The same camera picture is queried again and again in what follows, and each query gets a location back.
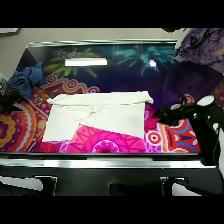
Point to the purple patterned garment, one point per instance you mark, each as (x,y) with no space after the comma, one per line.
(203,46)

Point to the silver frame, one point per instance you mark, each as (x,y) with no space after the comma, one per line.
(106,163)

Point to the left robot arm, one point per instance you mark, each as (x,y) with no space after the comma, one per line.
(9,100)

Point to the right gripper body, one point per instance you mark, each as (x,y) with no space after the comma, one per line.
(165,115)

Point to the white garment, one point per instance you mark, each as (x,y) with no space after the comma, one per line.
(110,113)

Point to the blue garment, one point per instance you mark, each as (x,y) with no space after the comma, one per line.
(26,80)

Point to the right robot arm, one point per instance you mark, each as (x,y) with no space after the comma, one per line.
(203,123)

